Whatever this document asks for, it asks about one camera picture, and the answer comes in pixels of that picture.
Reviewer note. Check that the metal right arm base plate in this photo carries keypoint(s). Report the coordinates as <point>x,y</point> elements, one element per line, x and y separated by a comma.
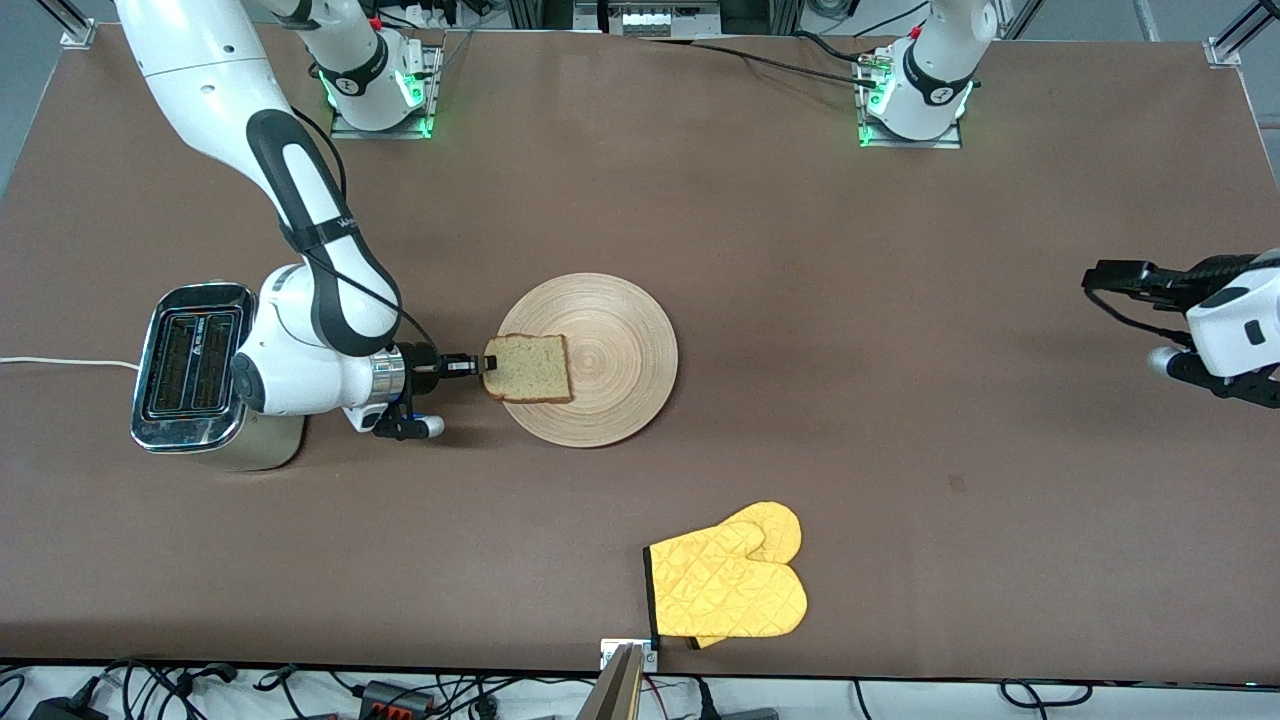
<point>380,128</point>

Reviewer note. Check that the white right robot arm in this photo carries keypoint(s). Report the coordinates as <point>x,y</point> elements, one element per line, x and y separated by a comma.
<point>300,200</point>

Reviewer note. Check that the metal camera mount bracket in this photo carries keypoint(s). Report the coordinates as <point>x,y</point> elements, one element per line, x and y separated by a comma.
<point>625,680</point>

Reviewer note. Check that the black box with orange plugs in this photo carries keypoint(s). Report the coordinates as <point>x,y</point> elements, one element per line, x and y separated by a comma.
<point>395,698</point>

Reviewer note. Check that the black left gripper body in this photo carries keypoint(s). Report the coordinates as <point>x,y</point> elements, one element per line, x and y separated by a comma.
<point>1208,271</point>

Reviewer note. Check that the round wooden plate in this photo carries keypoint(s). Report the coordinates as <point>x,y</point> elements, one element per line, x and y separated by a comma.
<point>610,360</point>

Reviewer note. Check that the black power adapter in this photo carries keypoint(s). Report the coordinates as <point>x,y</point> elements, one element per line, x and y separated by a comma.
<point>65,708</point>

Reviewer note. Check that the silver two-slot toaster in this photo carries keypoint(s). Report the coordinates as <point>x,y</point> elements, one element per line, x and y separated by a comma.
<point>190,375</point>

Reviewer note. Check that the white power strip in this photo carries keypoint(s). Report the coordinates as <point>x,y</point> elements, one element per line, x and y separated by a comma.
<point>645,22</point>

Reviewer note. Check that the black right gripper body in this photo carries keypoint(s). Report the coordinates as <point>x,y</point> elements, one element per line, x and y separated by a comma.
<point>421,362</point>

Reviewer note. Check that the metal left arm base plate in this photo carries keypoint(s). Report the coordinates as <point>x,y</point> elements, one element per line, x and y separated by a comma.
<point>915,142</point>

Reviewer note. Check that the metal table corner bracket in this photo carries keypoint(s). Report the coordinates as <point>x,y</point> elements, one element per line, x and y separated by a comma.
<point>78,36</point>
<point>1222,52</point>

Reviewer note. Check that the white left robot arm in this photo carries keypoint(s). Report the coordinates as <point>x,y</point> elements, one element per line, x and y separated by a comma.
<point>1240,325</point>

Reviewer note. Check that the yellow quilted oven mitt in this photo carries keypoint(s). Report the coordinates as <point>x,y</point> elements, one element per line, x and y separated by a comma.
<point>725,590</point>
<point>778,525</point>

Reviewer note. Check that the brown bread slice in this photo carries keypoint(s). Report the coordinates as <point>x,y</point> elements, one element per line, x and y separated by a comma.
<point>530,368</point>

